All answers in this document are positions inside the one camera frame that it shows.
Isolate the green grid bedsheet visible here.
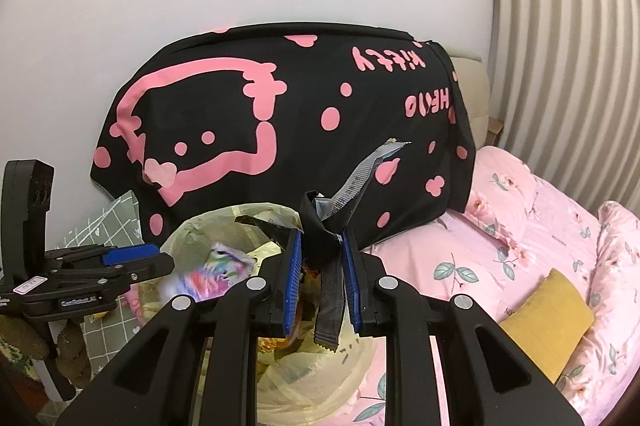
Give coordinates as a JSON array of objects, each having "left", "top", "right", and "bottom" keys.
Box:
[{"left": 57, "top": 189, "right": 151, "bottom": 362}]

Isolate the black cloth with pink print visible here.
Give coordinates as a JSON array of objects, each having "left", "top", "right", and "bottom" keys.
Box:
[{"left": 90, "top": 24, "right": 476, "bottom": 247}]

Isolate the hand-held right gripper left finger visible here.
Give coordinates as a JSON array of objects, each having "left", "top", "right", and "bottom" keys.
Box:
[{"left": 55, "top": 229, "right": 303, "bottom": 426}]

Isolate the grey striped curtain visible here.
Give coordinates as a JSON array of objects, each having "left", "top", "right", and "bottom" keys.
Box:
[{"left": 482, "top": 0, "right": 640, "bottom": 217}]

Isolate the crumpled black wrapper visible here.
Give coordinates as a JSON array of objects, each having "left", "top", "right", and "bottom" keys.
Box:
[{"left": 235, "top": 215, "right": 297, "bottom": 253}]

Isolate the yellow-green plastic bin bag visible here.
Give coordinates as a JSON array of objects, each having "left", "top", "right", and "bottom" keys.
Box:
[{"left": 160, "top": 202, "right": 386, "bottom": 426}]

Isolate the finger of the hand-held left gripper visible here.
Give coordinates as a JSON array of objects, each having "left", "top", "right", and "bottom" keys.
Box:
[
  {"left": 47, "top": 244, "right": 162, "bottom": 268},
  {"left": 50, "top": 255, "right": 175, "bottom": 289}
]

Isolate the beige headboard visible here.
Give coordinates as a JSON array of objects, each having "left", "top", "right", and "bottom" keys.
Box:
[{"left": 447, "top": 56, "right": 503, "bottom": 147}]

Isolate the black and silver snack wrapper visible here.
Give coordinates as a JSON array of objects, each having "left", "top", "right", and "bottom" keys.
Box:
[{"left": 300, "top": 139, "right": 413, "bottom": 349}]

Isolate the pink floral quilt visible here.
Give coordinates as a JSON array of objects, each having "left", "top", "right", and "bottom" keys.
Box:
[{"left": 340, "top": 145, "right": 640, "bottom": 426}]

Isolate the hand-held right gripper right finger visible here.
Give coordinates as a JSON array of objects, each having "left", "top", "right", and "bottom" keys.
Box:
[{"left": 341, "top": 229, "right": 586, "bottom": 426}]

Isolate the colourful striped snack packet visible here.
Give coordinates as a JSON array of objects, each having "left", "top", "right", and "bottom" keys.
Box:
[{"left": 172, "top": 242, "right": 256, "bottom": 302}]

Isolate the mustard yellow pillow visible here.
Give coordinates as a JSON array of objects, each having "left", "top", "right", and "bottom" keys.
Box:
[{"left": 500, "top": 267, "right": 596, "bottom": 384}]

